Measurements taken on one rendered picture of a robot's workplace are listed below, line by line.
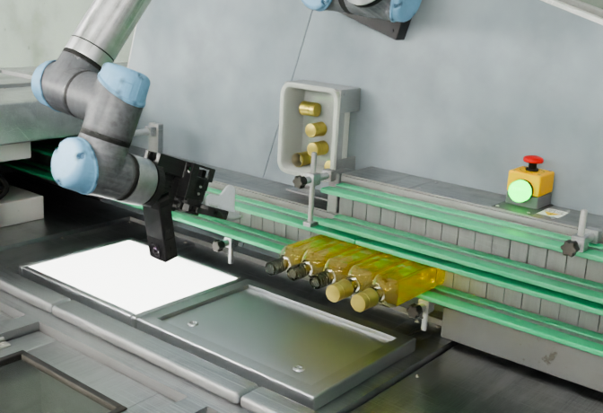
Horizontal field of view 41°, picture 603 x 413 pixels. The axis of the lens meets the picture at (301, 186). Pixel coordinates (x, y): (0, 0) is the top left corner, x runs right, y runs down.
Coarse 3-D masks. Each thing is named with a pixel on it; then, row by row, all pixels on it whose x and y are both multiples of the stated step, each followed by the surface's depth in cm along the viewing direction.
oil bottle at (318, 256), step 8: (336, 240) 175; (312, 248) 169; (320, 248) 169; (328, 248) 169; (336, 248) 170; (344, 248) 170; (352, 248) 172; (304, 256) 165; (312, 256) 165; (320, 256) 164; (328, 256) 165; (312, 264) 164; (320, 264) 164; (312, 272) 164
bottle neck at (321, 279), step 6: (330, 270) 160; (312, 276) 158; (318, 276) 157; (324, 276) 158; (330, 276) 159; (312, 282) 158; (318, 282) 160; (324, 282) 158; (330, 282) 159; (318, 288) 157
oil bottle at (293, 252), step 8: (304, 240) 175; (312, 240) 176; (320, 240) 176; (328, 240) 176; (288, 248) 170; (296, 248) 170; (304, 248) 170; (280, 256) 169; (288, 256) 168; (296, 256) 167; (296, 264) 167
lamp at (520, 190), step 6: (516, 180) 160; (522, 180) 159; (510, 186) 160; (516, 186) 159; (522, 186) 158; (528, 186) 159; (510, 192) 160; (516, 192) 159; (522, 192) 158; (528, 192) 158; (516, 198) 159; (522, 198) 159; (528, 198) 160
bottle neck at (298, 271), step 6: (300, 264) 163; (306, 264) 163; (288, 270) 161; (294, 270) 160; (300, 270) 161; (306, 270) 162; (288, 276) 162; (294, 276) 163; (300, 276) 161; (306, 276) 163
